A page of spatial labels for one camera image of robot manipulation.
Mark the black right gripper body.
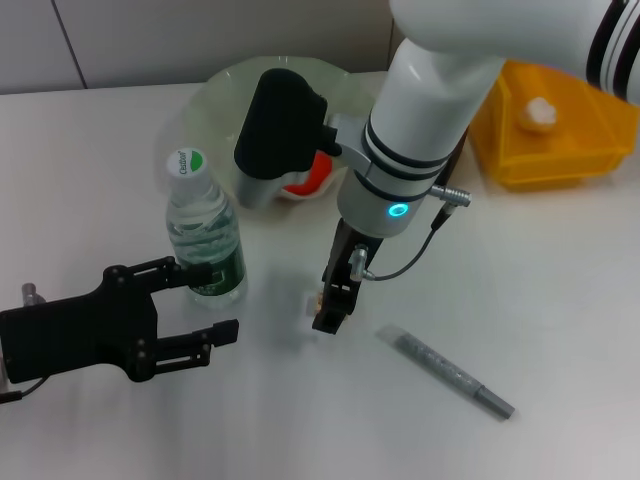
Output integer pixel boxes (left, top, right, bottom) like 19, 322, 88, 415
319, 217, 386, 287

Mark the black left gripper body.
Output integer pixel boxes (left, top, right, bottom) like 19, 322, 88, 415
0, 264, 160, 385

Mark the clear green-label water bottle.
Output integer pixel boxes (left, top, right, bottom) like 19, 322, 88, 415
164, 147, 249, 310

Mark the red-orange fruit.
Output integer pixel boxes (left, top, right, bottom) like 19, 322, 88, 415
281, 151, 335, 197

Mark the white paper ball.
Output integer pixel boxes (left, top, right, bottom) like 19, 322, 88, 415
517, 97, 559, 134

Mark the grey marker pen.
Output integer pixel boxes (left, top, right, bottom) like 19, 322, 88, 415
375, 323, 516, 420

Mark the green glass fruit plate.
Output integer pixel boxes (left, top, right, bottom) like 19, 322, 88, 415
185, 56, 391, 202

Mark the yellow plastic bin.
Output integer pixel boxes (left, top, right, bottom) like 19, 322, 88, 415
467, 58, 635, 192

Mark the left wrist cable with plugs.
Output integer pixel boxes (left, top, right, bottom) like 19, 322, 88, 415
0, 282, 51, 404

